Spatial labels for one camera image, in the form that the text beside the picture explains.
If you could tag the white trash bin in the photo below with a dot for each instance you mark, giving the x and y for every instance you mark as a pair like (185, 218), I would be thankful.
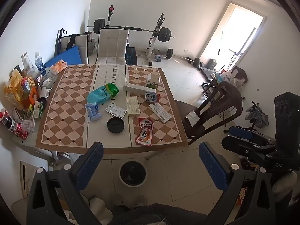
(133, 174)

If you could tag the brown checkered table mat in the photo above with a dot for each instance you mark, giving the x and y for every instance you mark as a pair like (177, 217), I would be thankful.
(68, 103)

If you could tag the silver blister pack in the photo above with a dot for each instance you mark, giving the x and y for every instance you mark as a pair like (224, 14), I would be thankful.
(116, 111)

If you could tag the red soda can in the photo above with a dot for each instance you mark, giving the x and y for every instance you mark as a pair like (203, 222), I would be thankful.
(20, 131)

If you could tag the beige upholstered chair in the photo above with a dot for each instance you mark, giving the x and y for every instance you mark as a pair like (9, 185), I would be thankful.
(112, 45)

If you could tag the dark blue bag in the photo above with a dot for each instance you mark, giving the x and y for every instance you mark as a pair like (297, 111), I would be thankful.
(130, 56)

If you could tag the red snack packet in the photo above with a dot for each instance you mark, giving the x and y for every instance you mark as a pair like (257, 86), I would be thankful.
(144, 131)

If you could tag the flat white box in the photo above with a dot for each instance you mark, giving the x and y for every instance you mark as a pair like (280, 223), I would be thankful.
(132, 106)

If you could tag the blue printed plastic bag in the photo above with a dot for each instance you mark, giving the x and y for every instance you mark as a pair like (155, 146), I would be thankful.
(92, 110)

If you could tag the green white tissue box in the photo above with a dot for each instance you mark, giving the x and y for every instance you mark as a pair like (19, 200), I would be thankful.
(152, 82)

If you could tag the blue label water bottle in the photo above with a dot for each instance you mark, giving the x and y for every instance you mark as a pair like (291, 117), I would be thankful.
(40, 65)

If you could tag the white crumpled wrapper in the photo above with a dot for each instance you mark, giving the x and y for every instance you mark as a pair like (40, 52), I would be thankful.
(44, 91)

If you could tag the long white box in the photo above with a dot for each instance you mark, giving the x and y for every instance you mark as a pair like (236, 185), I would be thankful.
(138, 89)

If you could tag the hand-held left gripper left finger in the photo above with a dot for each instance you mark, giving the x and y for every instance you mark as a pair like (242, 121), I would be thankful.
(90, 166)

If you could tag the orange tissue pack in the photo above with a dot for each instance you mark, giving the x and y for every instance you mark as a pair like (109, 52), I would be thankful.
(58, 66)

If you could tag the stick vacuum cleaner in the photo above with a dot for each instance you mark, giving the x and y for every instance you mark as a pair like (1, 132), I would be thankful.
(110, 11)

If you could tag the yellow snack bag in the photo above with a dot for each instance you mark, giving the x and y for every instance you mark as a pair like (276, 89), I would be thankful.
(13, 86)

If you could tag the teal green rice bag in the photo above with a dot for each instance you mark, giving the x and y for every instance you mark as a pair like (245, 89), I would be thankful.
(103, 93)

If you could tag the curl bar with plates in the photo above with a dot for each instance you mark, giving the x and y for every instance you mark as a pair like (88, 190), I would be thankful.
(169, 53)

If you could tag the dark wooden chair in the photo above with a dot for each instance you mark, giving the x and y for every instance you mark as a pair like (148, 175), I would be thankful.
(222, 103)

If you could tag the white tissue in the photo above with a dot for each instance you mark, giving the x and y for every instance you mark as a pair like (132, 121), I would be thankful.
(192, 117)

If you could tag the orange box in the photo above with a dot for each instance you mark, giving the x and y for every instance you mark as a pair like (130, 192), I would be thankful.
(30, 96)

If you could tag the white squat rack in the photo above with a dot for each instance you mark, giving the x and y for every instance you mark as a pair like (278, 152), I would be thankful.
(155, 35)

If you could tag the blue foam mat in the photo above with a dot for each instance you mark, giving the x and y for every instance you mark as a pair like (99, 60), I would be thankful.
(65, 57)

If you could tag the person's dark fleece clothing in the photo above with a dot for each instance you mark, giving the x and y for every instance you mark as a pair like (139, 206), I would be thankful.
(164, 215)

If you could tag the clear glass bottle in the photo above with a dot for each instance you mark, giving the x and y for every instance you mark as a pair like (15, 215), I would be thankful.
(28, 65)

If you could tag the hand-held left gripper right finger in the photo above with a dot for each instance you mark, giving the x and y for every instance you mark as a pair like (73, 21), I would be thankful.
(212, 166)

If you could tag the white plastic bag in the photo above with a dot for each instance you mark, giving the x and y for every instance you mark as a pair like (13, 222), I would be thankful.
(228, 76)

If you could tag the red drink carton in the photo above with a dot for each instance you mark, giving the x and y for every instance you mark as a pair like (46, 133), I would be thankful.
(25, 84)

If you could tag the person's right forearm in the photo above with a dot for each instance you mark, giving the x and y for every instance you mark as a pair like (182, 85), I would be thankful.
(288, 187)

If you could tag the grey cloth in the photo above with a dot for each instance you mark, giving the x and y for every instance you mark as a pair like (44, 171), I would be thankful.
(256, 116)

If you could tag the black round container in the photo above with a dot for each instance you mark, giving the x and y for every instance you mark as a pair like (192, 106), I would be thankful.
(42, 100)

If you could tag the white medicine box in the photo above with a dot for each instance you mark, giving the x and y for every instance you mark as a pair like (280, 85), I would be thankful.
(160, 113)

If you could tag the beige chair with black bag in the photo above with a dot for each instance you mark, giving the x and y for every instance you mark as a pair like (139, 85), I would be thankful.
(79, 44)

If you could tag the black barbell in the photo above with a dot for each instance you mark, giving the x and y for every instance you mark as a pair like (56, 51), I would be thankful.
(164, 34)

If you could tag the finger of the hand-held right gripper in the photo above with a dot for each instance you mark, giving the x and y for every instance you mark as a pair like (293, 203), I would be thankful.
(241, 133)
(236, 145)

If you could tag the floor barbell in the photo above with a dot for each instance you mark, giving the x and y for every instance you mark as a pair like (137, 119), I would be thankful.
(196, 62)

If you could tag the yellow green small packet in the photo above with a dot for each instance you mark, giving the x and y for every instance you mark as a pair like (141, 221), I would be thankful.
(30, 108)

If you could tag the blue white milk carton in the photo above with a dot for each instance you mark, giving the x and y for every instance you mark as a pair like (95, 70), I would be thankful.
(151, 97)

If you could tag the green white small box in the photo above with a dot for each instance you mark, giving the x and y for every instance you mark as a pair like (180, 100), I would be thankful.
(38, 109)

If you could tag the black round lid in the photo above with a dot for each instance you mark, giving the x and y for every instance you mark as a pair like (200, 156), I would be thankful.
(115, 125)

